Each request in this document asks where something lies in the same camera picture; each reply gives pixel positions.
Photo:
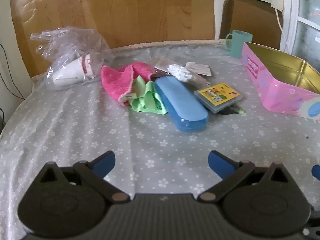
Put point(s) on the white labelled packet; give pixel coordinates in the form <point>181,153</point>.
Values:
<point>200,68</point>

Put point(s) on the blue glasses case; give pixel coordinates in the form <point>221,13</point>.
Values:
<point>180,102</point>

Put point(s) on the clear plastic bag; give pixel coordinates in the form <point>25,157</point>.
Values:
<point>62,40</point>

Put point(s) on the green marker pen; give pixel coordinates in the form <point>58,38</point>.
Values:
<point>238,110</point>

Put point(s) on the white paper cup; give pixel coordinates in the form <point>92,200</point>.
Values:
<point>70,72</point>

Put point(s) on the white crumpled wad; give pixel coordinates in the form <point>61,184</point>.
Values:
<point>178,71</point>

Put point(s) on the white window frame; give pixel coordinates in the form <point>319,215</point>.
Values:
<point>291,17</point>

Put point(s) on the pink tin box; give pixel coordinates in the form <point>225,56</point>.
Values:
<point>280,92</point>

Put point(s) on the grey floral tablecloth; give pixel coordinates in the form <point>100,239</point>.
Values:
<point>150,135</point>

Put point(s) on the pink towel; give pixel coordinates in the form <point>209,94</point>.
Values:
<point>115,82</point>

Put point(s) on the teal cup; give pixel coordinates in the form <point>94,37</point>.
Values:
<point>237,45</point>

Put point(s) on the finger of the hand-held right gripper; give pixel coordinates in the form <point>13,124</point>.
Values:
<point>316,171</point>

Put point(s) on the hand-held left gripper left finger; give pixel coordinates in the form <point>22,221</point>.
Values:
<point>105,163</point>

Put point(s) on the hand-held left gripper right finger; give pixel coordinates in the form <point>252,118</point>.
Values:
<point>220,165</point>

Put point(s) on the brown chair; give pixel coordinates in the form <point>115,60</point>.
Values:
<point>250,17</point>

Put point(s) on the green cloth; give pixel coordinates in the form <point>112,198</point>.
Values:
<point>150,100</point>

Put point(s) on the wooden board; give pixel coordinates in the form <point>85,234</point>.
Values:
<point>125,12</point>

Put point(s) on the clear card box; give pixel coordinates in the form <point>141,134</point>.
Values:
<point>217,96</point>

